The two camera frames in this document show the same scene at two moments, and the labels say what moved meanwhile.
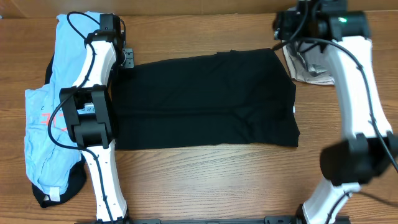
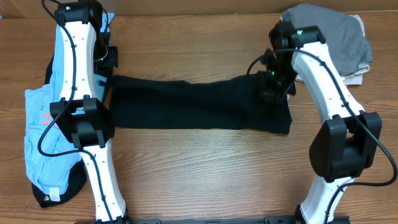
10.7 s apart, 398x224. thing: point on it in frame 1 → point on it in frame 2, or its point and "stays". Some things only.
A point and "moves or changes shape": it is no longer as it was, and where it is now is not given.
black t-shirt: (240, 97) moves or changes shape
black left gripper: (129, 59) → (105, 69)
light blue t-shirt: (52, 155) stays
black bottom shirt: (44, 199) stays
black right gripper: (283, 31) → (269, 93)
